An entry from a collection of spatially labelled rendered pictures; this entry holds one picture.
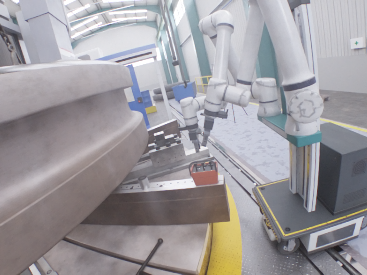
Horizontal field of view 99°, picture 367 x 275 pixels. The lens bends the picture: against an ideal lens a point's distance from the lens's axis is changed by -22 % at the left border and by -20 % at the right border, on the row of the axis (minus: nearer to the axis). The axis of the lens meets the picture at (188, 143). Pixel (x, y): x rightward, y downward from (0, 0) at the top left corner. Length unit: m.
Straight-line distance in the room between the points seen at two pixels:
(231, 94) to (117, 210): 1.42
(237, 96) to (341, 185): 1.00
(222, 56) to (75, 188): 1.16
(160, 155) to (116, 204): 0.92
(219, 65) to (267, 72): 9.13
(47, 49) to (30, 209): 4.97
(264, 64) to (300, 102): 9.36
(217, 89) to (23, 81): 0.96
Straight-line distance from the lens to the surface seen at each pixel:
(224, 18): 1.33
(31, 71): 1.19
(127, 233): 1.90
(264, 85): 1.51
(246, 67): 1.07
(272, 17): 0.93
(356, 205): 1.81
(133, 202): 1.73
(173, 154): 2.46
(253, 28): 1.07
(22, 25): 7.40
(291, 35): 0.92
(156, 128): 3.58
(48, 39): 5.81
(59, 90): 1.24
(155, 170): 2.61
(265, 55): 10.31
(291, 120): 1.15
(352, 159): 1.51
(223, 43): 1.26
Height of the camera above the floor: 1.47
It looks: 20 degrees down
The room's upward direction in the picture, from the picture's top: 14 degrees counter-clockwise
